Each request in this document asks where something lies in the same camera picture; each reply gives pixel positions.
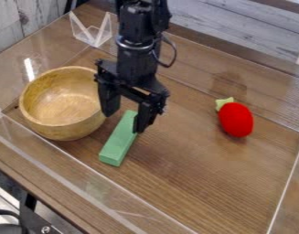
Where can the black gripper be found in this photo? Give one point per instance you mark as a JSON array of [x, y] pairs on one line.
[[130, 77]]

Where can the green rectangular block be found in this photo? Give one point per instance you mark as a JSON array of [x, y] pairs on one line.
[[120, 141]]

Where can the brown wooden bowl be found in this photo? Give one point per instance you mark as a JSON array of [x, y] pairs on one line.
[[61, 105]]

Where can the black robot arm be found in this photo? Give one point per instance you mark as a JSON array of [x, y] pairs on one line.
[[144, 21]]

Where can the red plush strawberry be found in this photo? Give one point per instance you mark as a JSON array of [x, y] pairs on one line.
[[236, 117]]

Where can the clear acrylic corner bracket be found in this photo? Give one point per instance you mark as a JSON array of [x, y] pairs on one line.
[[94, 36]]

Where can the clear acrylic tray wall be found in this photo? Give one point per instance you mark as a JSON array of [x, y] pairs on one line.
[[97, 204]]

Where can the black metal table frame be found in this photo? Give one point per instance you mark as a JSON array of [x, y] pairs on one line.
[[35, 224]]

